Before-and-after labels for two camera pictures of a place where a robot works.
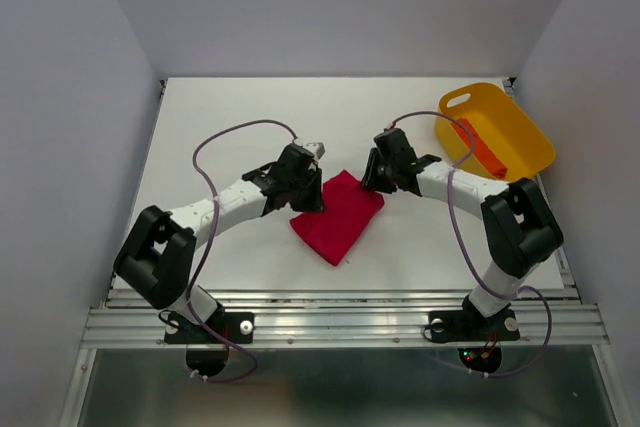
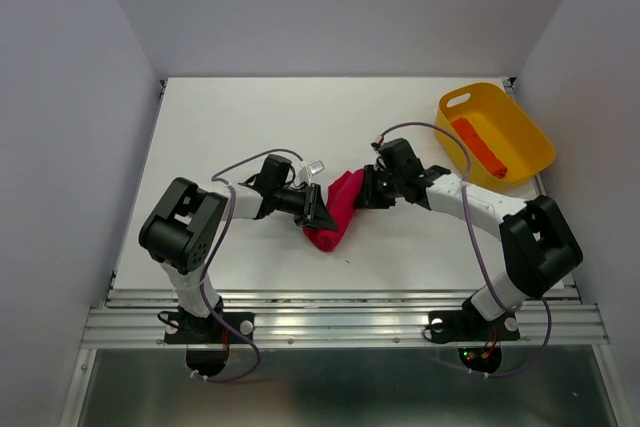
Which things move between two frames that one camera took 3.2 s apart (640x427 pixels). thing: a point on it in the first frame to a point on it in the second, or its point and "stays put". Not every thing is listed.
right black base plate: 471,325 stays put
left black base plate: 233,327 stays put
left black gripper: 315,202 to 313,212
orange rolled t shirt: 482,149 stays put
